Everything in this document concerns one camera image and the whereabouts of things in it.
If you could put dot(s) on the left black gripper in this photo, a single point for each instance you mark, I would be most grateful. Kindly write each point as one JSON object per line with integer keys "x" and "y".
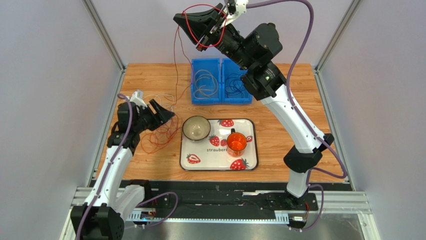
{"x": 162, "y": 115}

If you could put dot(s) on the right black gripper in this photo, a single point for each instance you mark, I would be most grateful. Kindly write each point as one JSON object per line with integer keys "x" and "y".
{"x": 213, "y": 28}

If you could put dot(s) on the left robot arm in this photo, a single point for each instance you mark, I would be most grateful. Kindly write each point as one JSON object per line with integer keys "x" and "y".
{"x": 103, "y": 213}

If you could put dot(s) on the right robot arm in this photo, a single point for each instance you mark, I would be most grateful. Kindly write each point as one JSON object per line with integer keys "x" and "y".
{"x": 262, "y": 79}

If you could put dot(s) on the beige ceramic bowl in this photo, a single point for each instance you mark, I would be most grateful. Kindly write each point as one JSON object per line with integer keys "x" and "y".
{"x": 196, "y": 128}

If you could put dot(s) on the left blue plastic bin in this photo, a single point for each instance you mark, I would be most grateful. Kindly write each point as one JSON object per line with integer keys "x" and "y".
{"x": 206, "y": 81}

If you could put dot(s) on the blue plastic bin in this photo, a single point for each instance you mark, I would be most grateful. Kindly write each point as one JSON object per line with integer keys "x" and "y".
{"x": 206, "y": 81}
{"x": 232, "y": 87}

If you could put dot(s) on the strawberry print tray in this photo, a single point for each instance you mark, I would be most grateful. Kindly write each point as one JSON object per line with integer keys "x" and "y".
{"x": 210, "y": 153}

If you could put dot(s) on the right blue plastic bin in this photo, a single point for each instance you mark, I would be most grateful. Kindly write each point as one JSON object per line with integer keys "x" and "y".
{"x": 232, "y": 87}

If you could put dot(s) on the orange transparent mug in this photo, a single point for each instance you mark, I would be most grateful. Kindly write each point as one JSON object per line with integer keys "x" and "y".
{"x": 236, "y": 143}

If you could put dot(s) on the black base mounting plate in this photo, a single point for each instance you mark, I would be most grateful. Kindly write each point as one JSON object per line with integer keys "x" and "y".
{"x": 221, "y": 200}

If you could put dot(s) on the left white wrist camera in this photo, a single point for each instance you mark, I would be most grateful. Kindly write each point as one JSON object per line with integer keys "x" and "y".
{"x": 137, "y": 98}

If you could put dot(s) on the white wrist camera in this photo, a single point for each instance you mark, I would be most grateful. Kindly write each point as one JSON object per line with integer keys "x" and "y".
{"x": 236, "y": 7}
{"x": 137, "y": 98}

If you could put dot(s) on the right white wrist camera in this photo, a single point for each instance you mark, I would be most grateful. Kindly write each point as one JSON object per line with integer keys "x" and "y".
{"x": 236, "y": 7}

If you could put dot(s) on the aluminium frame rail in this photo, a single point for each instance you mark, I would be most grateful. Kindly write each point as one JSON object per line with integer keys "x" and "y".
{"x": 342, "y": 212}

